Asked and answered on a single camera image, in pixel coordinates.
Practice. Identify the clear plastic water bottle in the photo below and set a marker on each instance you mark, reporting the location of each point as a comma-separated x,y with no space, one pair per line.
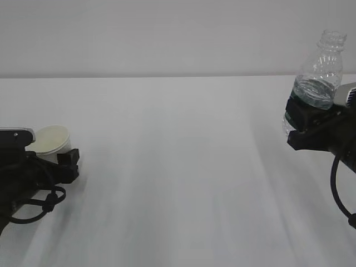
320,75

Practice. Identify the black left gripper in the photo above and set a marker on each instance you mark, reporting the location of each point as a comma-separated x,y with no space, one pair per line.
23,174

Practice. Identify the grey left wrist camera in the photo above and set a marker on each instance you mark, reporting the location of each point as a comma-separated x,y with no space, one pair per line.
16,138

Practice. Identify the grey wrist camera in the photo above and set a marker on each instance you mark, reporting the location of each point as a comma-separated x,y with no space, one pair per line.
16,138
345,95

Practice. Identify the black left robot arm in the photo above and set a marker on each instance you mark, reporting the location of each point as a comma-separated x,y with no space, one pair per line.
45,199

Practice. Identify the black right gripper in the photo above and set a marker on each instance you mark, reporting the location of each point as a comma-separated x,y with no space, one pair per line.
322,130

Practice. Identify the white paper cup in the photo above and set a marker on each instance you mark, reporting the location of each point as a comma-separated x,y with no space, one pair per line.
51,141

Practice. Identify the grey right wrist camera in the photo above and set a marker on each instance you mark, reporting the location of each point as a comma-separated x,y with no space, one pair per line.
345,95

